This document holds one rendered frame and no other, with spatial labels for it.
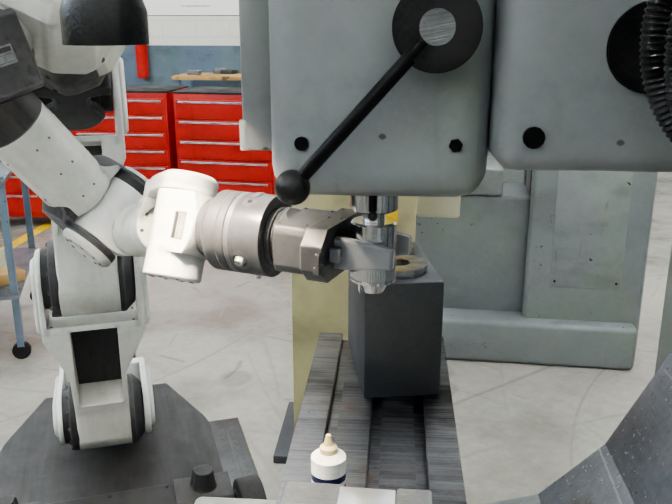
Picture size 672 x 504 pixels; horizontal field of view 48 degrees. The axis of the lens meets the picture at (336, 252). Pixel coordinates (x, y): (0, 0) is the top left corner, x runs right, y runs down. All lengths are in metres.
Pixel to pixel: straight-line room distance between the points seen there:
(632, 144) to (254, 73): 0.34
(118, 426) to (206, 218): 0.89
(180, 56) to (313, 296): 7.69
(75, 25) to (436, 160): 0.32
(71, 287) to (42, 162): 0.42
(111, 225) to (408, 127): 0.55
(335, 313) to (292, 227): 1.90
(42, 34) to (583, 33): 0.66
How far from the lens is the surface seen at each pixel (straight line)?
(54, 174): 1.05
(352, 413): 1.15
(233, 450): 2.06
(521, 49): 0.63
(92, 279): 1.41
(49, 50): 1.06
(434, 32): 0.61
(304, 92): 0.65
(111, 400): 1.59
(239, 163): 5.40
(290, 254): 0.77
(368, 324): 1.14
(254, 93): 0.74
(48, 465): 1.77
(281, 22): 0.65
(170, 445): 1.77
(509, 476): 2.73
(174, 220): 0.84
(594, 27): 0.64
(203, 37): 10.05
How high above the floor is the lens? 1.46
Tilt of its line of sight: 17 degrees down
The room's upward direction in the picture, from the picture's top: straight up
